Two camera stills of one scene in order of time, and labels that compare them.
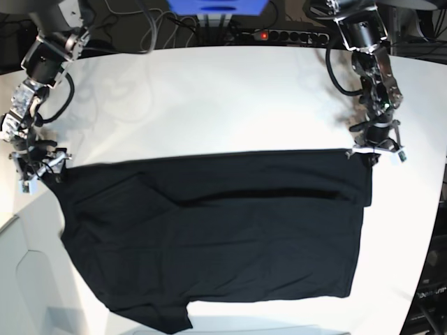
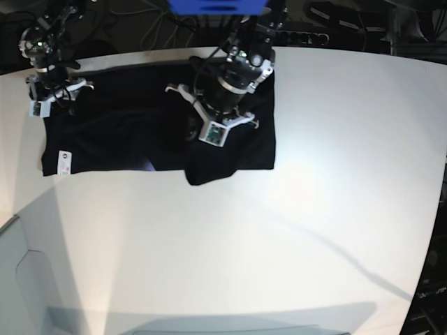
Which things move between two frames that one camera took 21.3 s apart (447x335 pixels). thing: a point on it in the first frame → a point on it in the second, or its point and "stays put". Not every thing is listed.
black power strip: (306, 37) stays put
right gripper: (381, 136) → (221, 102)
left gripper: (34, 157) → (51, 83)
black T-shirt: (155, 234) → (128, 121)
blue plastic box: (218, 8) stays put
